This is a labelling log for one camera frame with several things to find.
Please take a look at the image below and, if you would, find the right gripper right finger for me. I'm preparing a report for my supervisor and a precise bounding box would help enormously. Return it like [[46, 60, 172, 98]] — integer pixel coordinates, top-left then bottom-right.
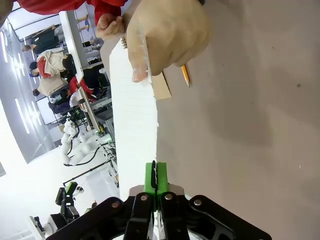
[[156, 162, 272, 240]]

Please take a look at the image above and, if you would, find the person's left hand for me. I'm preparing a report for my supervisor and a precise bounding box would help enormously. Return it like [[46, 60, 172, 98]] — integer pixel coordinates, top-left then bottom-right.
[[126, 0, 213, 84]]

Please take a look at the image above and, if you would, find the white humanoid robot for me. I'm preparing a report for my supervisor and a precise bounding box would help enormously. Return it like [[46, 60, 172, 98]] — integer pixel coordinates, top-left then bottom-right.
[[59, 118, 101, 167]]

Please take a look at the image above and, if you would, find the bystander in dark top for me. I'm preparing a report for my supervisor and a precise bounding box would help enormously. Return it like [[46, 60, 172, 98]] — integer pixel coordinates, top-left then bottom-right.
[[21, 37, 51, 55]]

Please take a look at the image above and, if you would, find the person's right forearm red sleeve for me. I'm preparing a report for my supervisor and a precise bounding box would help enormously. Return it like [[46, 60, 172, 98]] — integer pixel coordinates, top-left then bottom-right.
[[84, 0, 131, 16]]

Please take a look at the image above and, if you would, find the person in beige red jacket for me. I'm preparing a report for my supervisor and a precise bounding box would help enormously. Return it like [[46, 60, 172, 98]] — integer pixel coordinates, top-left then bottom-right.
[[29, 49, 74, 79]]

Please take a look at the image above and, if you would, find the person's red jacket torso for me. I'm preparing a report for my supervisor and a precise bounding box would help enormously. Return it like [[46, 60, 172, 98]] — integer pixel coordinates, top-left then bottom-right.
[[17, 0, 87, 16]]

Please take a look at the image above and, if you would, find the bystander in red jacket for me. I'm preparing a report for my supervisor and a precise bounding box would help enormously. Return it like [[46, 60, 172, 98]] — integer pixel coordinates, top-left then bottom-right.
[[68, 76, 96, 101]]

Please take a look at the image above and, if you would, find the yellow pencil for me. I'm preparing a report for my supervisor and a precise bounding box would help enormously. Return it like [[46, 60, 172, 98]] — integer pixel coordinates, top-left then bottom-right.
[[180, 63, 192, 88]]

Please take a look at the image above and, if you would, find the spiral notebook brown cover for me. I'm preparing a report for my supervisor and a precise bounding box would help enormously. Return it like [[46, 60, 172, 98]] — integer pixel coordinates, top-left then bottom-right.
[[120, 36, 173, 101]]

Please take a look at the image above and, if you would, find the white table with foot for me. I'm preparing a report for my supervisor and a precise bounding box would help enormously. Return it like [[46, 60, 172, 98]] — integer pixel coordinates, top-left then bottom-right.
[[59, 11, 85, 81]]

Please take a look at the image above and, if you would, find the person in beige coat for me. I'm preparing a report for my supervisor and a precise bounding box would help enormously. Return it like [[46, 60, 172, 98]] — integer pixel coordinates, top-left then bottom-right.
[[31, 74, 70, 97]]

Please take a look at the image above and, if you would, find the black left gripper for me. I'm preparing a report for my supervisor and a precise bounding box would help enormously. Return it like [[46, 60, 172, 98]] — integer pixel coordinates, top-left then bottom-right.
[[54, 181, 85, 226]]

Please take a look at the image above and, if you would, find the person's blurred head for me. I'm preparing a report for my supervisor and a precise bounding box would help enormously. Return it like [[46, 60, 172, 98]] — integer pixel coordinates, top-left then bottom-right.
[[0, 0, 13, 28]]

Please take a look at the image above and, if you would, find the person's right hand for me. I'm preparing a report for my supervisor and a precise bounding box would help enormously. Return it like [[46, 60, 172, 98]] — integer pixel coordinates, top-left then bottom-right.
[[95, 12, 126, 39]]

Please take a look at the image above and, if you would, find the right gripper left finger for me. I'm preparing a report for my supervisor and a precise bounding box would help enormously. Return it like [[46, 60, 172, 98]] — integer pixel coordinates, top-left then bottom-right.
[[46, 161, 157, 240]]

